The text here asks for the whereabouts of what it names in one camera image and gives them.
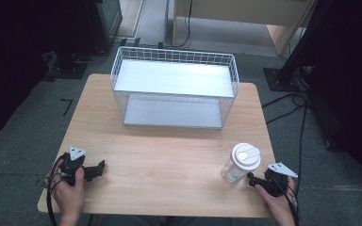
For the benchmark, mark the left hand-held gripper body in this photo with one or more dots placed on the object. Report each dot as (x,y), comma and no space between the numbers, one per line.
(72,164)

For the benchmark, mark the black metal stand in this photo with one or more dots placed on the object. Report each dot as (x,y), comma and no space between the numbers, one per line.
(287,75)

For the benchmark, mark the dark cabinet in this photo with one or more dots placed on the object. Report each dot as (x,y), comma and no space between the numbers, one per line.
(103,25)

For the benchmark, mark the white lidded cup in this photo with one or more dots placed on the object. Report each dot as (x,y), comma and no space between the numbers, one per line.
(240,163)

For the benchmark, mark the person's left hand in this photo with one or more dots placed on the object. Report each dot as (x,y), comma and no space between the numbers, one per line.
(68,194)

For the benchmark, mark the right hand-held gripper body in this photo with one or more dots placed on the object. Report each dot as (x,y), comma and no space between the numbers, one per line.
(276,181)

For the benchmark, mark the beige wooden desk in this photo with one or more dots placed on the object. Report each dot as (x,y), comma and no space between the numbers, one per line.
(242,11)

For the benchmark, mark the person's right hand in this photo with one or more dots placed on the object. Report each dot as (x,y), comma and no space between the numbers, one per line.
(276,204)

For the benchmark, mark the black stand base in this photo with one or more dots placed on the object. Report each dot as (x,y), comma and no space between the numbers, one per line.
(66,69)

